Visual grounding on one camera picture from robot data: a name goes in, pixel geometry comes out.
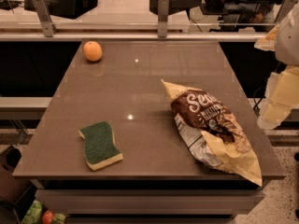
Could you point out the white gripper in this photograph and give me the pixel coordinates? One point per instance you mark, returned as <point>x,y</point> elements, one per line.
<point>289,44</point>

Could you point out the brown yellow chip bag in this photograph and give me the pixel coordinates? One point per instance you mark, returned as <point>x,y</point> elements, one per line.
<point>211,132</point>

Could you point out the orange fruit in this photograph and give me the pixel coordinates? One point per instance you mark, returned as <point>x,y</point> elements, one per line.
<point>92,51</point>

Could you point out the green yellow sponge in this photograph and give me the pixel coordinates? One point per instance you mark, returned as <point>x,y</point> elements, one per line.
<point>99,145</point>

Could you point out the red tomato below table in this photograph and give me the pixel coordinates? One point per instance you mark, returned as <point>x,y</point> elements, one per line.
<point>48,217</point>

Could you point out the dark bin at left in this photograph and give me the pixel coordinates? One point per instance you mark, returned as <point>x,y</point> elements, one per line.
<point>10,158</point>

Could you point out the right metal rail bracket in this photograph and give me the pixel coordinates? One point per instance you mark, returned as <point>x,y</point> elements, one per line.
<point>284,9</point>

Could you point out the metal rail bracket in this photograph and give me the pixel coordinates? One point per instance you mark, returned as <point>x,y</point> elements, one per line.
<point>42,11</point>
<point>163,7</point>
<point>284,9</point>

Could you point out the middle metal rail bracket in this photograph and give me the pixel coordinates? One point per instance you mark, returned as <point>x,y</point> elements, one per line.
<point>163,7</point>

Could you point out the left metal rail bracket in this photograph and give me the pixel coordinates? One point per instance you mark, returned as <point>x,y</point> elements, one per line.
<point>42,11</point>

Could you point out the metal guard rail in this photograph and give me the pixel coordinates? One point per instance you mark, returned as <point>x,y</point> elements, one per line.
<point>120,31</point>

